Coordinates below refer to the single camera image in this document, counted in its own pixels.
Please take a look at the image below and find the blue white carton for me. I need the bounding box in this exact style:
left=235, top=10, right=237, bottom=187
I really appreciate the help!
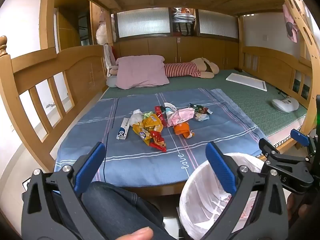
left=116, top=117, right=130, bottom=140

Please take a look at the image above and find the stack of papers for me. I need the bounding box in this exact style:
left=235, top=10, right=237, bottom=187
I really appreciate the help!
left=171, top=7, right=197, bottom=37

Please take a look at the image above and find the white tissue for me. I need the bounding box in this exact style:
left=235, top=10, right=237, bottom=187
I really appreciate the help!
left=129, top=109, right=143, bottom=126

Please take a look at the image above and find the red snack packet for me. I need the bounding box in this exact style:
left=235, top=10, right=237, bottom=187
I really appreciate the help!
left=149, top=130, right=167, bottom=153

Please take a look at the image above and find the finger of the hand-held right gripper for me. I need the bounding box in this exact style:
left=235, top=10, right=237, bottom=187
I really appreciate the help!
left=290, top=129, right=318, bottom=158
left=258, top=137, right=310, bottom=167

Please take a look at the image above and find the wooden wardrobe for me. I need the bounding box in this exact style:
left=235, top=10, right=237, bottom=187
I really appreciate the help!
left=54, top=0, right=100, bottom=50

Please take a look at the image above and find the orange packet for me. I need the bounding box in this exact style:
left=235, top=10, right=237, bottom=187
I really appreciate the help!
left=173, top=122, right=195, bottom=138

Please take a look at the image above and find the red box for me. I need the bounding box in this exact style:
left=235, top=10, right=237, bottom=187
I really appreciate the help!
left=154, top=105, right=168, bottom=128

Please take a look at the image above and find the pink pillow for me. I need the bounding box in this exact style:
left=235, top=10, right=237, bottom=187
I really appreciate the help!
left=115, top=54, right=170, bottom=90

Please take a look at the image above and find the green snack bag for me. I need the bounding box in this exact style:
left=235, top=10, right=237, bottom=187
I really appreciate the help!
left=189, top=103, right=213, bottom=115

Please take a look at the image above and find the blue plaid bed sheet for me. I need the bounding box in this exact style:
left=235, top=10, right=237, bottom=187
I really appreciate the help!
left=54, top=88, right=269, bottom=188

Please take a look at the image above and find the yellow orange snack bag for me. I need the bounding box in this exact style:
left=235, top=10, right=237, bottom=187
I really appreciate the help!
left=142, top=112, right=164, bottom=133

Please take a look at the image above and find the person's left hand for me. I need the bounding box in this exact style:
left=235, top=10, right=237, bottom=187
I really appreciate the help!
left=119, top=227, right=154, bottom=240

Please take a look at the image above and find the white fluffy hanging toy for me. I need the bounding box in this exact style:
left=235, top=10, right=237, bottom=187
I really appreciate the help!
left=96, top=9, right=108, bottom=45

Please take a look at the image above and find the wooden bunk bed frame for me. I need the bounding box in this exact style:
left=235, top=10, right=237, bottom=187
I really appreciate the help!
left=0, top=0, right=320, bottom=198

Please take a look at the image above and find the flat white board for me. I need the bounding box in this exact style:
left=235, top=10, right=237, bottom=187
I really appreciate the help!
left=226, top=72, right=268, bottom=92

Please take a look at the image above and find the yellow purple snack bag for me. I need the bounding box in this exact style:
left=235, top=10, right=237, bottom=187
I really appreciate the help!
left=132, top=124, right=153, bottom=146

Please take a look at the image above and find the pink white plastic bag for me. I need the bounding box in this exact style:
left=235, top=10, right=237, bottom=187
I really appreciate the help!
left=166, top=107, right=195, bottom=127

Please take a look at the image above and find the person's right hand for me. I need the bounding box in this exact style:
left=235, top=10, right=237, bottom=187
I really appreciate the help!
left=286, top=194, right=313, bottom=222

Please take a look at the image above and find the wastebasket with white liner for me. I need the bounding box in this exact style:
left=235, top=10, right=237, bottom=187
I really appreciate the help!
left=179, top=152, right=269, bottom=240

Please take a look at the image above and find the pink mattress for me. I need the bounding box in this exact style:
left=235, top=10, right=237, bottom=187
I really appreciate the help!
left=265, top=115, right=308, bottom=149

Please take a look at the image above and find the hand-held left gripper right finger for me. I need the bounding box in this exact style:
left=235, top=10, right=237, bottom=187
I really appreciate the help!
left=197, top=141, right=292, bottom=240

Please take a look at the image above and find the thin black cable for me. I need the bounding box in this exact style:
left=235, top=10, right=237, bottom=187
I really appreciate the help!
left=276, top=88, right=292, bottom=98

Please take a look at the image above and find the white red hanging cloth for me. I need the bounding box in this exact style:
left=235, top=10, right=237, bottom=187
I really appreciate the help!
left=104, top=44, right=116, bottom=77

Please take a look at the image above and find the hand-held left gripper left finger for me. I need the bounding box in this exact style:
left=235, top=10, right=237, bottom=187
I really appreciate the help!
left=21, top=142, right=118, bottom=240

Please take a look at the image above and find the striped plush toy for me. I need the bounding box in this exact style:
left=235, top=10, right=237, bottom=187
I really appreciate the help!
left=164, top=57, right=220, bottom=79

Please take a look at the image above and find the pink hanging cloth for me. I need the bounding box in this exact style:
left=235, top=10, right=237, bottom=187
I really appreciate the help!
left=282, top=2, right=299, bottom=43

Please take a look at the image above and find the green bed mat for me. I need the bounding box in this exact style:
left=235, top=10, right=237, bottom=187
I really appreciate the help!
left=100, top=69, right=308, bottom=140

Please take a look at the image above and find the white rounded device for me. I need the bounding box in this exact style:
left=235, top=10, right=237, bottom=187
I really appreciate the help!
left=271, top=96, right=300, bottom=113

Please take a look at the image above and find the wooden cabinet with glass doors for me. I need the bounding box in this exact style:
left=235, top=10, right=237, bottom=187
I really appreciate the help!
left=110, top=6, right=240, bottom=70

